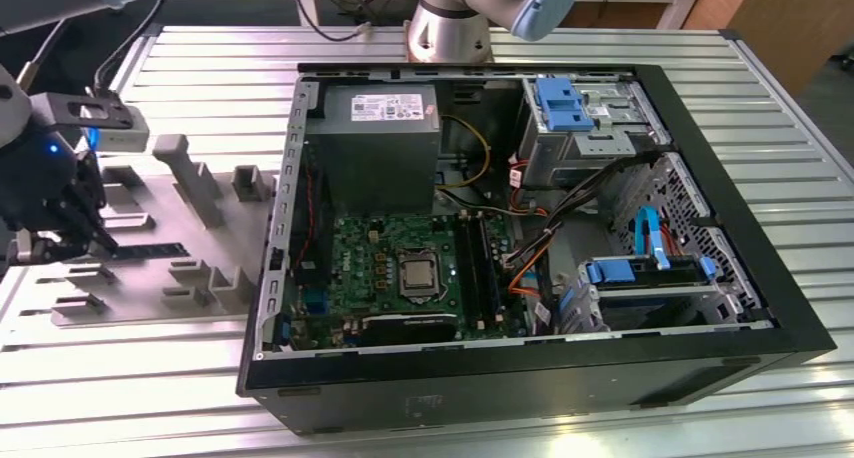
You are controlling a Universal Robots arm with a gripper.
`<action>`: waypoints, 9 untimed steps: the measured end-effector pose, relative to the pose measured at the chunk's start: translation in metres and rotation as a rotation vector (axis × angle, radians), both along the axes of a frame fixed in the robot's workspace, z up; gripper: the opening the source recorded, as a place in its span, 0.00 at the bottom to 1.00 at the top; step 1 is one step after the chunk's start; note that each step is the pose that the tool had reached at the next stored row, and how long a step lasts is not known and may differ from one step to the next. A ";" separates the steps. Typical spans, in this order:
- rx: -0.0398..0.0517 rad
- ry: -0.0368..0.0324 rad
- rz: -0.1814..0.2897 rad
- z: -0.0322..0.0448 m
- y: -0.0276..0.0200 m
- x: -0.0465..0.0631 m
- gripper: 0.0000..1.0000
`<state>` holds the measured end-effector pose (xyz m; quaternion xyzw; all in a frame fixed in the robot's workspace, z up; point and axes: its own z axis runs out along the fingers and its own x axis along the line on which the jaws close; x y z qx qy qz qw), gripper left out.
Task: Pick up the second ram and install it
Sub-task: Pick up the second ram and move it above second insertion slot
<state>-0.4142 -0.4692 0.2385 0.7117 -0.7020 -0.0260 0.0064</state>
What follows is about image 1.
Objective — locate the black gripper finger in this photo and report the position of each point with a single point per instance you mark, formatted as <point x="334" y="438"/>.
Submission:
<point x="60" y="248"/>
<point x="89" y="198"/>

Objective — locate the green RAM stick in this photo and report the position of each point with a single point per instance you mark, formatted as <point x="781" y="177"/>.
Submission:
<point x="153" y="250"/>

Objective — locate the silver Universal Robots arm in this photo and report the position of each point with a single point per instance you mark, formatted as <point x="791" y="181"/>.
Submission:
<point x="447" y="23"/>

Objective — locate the grey parts rack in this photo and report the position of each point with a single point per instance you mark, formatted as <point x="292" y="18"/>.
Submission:
<point x="180" y="228"/>

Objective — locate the green motherboard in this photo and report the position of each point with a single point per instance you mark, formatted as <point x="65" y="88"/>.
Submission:
<point x="360" y="258"/>

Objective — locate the grey power supply unit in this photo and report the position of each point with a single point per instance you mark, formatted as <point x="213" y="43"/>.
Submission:
<point x="374" y="153"/>

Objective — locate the CPU socket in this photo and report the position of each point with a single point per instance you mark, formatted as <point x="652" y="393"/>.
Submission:
<point x="402" y="293"/>

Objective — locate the silver CPU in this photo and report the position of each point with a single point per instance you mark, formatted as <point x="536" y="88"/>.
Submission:
<point x="419" y="274"/>

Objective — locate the black graphics card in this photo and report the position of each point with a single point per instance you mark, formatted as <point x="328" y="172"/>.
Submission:
<point x="407" y="328"/>

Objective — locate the blue empty drive carrier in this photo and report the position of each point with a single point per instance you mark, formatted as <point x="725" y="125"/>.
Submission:
<point x="563" y="105"/>

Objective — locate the black open PC case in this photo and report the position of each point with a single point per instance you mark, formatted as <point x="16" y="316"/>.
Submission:
<point x="534" y="378"/>

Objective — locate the metal drive cage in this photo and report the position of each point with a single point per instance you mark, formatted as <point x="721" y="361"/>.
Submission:
<point x="600" y="143"/>

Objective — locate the hard disk in blue carrier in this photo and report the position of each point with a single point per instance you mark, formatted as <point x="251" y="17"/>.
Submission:
<point x="640" y="274"/>

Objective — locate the wooden cabinet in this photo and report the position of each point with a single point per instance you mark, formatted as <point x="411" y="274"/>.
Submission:
<point x="794" y="23"/>

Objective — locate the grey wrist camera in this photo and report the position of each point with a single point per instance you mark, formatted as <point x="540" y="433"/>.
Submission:
<point x="123" y="138"/>

